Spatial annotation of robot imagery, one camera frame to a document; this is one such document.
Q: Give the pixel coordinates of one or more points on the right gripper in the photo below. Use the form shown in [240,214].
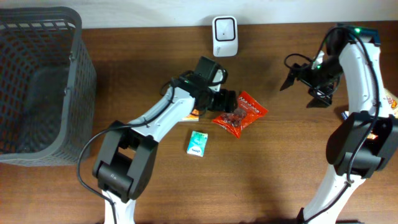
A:
[324,93]

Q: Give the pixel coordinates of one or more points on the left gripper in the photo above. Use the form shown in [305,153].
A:
[226,101]

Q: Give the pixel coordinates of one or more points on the red candy bag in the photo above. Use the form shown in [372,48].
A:
[247,112]

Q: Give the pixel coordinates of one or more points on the orange tissue pack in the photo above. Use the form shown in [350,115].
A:
[192,117]

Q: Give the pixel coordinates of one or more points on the teal tissue pack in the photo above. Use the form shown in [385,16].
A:
[197,144]

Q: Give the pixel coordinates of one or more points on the yellow snack bag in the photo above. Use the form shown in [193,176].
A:
[392,101]

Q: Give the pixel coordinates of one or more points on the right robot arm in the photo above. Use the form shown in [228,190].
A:
[367,139]

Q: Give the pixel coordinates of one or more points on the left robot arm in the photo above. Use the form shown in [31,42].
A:
[125,161]

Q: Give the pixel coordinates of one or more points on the white barcode scanner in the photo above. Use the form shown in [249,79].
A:
[225,36]

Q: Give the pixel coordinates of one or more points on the dark grey plastic basket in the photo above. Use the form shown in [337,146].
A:
[48,87]

